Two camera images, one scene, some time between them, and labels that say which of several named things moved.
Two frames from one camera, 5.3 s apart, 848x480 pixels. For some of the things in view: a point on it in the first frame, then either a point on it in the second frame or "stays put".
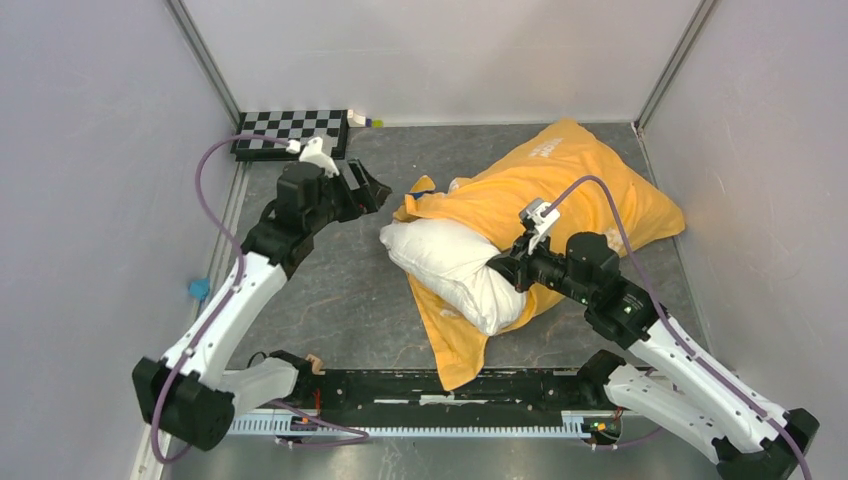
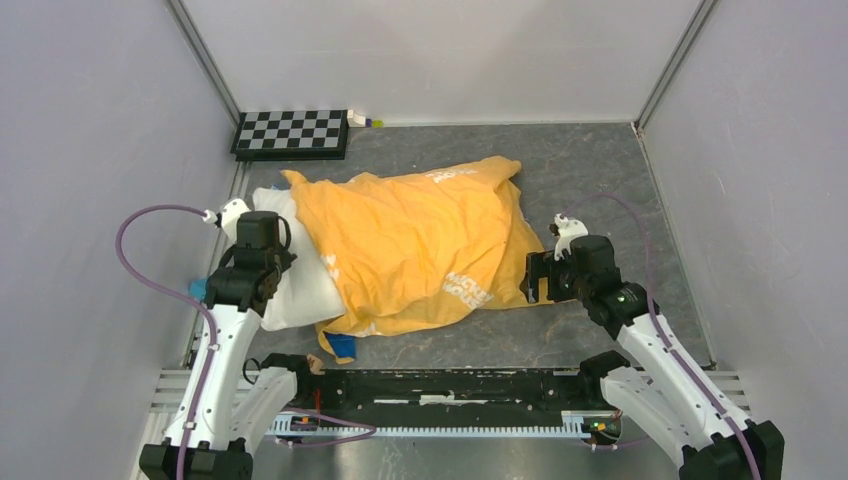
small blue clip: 199,288 stays put
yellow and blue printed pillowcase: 588,185 -> 410,252
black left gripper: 370,192 -> 284,256
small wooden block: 316,364 stays put
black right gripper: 514,267 stays put
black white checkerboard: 298,126 stays put
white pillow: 450,263 -> 305,291
